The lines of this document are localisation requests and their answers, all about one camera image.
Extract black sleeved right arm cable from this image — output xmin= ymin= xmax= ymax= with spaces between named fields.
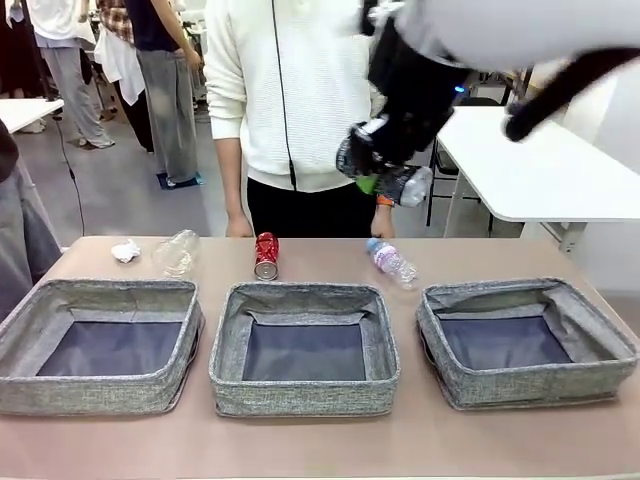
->
xmin=503 ymin=47 xmax=640 ymax=143

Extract person's right forearm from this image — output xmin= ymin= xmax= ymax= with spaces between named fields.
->
xmin=213 ymin=137 xmax=251 ymax=225

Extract crushed red soda can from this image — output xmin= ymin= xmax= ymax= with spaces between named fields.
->
xmin=253 ymin=231 xmax=282 ymax=281

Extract grey fabric basket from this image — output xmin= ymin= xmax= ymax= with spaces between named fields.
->
xmin=0 ymin=278 xmax=206 ymax=417
xmin=415 ymin=277 xmax=640 ymax=412
xmin=208 ymin=281 xmax=402 ymax=419

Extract black trousers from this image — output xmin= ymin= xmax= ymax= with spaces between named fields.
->
xmin=246 ymin=174 xmax=382 ymax=239

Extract clear plastic cup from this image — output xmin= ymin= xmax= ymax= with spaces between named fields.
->
xmin=151 ymin=228 xmax=202 ymax=280

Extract black floor cable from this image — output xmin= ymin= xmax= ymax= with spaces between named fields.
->
xmin=52 ymin=117 xmax=88 ymax=237

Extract white knit sweater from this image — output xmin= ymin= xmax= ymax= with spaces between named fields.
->
xmin=203 ymin=0 xmax=387 ymax=194

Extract blue floor mat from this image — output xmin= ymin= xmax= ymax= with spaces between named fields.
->
xmin=156 ymin=170 xmax=207 ymax=191

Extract large white table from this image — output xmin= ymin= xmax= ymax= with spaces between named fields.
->
xmin=433 ymin=103 xmax=640 ymax=259

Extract bystander in plaid shirt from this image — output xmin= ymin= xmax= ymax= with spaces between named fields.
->
xmin=94 ymin=0 xmax=156 ymax=155

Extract person's right hand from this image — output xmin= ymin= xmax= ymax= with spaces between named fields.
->
xmin=224 ymin=214 xmax=255 ymax=239

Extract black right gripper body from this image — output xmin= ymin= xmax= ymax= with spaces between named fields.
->
xmin=367 ymin=19 xmax=472 ymax=167

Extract plastic bottle with blue cap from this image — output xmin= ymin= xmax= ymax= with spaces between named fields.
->
xmin=366 ymin=237 xmax=419 ymax=292

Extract crushed black soda can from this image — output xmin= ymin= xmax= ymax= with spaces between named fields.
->
xmin=335 ymin=135 xmax=434 ymax=208

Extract white paper ball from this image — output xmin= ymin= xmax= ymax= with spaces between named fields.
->
xmin=110 ymin=238 xmax=143 ymax=264

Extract black folding chair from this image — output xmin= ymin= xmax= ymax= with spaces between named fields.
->
xmin=424 ymin=137 xmax=496 ymax=237

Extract bystander in wide grey trousers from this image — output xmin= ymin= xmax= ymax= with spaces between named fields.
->
xmin=124 ymin=0 xmax=206 ymax=186

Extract thin black clip-on cable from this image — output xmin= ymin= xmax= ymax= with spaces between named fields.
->
xmin=271 ymin=0 xmax=298 ymax=192

